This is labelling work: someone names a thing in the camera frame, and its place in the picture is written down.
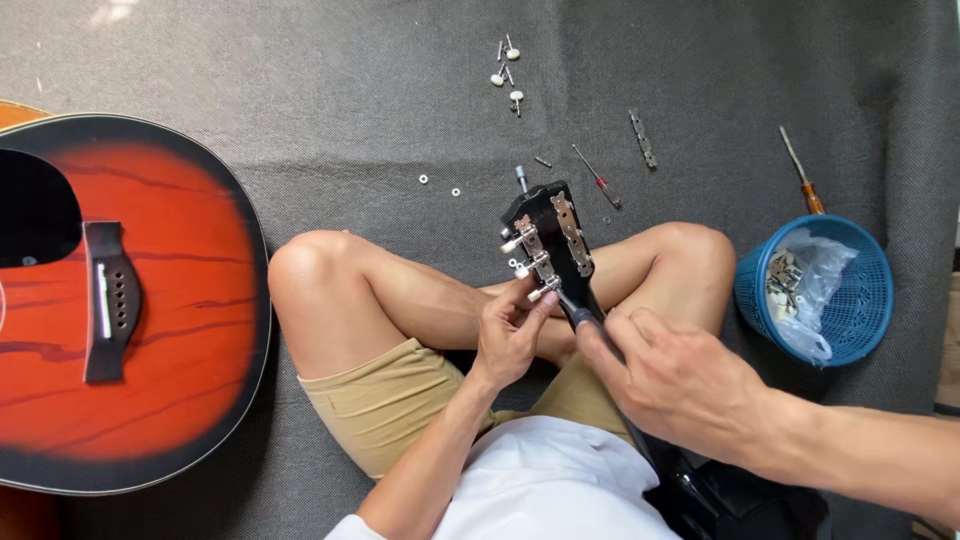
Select person's right hand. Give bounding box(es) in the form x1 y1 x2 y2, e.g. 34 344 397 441
573 306 775 471

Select person's left hand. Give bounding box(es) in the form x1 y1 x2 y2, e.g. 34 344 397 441
472 273 561 393

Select grey handled screwdriver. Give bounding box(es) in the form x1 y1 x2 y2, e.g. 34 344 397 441
556 291 607 339

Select chrome tuner with white knob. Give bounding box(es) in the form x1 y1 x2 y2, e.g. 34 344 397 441
513 253 557 281
500 215 543 256
527 275 564 304

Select person's right leg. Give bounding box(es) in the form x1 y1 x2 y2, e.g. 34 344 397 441
480 221 738 363

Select person's leg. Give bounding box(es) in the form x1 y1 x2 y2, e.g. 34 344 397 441
267 228 530 385
480 221 738 363

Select chrome tuner strip with posts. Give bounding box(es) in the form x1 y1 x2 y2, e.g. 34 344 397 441
549 190 595 279

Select black guitar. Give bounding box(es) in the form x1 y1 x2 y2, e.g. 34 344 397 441
500 180 831 540

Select white shirt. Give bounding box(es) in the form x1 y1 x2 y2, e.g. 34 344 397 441
322 415 685 540

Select heap of tuner parts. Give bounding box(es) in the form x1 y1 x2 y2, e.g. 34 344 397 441
765 251 805 324

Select bare metal tuner plate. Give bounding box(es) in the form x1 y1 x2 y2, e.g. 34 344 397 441
628 108 659 171

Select clear plastic bag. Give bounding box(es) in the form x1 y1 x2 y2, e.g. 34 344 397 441
765 228 861 366

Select blue plastic basket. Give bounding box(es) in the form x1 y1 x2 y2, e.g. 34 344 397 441
733 214 895 369

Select tan shorts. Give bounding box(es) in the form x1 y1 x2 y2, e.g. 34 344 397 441
297 337 640 482

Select person's left leg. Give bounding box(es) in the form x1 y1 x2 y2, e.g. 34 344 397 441
267 228 530 385

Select red sunburst guitar body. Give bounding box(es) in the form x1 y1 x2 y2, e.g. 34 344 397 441
0 112 273 498

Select orange guitar body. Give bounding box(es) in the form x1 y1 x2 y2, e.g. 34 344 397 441
0 99 63 540

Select small red handled screwdriver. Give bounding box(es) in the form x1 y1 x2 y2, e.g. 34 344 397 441
571 143 623 210

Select orange handled screwdriver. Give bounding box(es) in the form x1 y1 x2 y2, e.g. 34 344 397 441
777 124 827 217

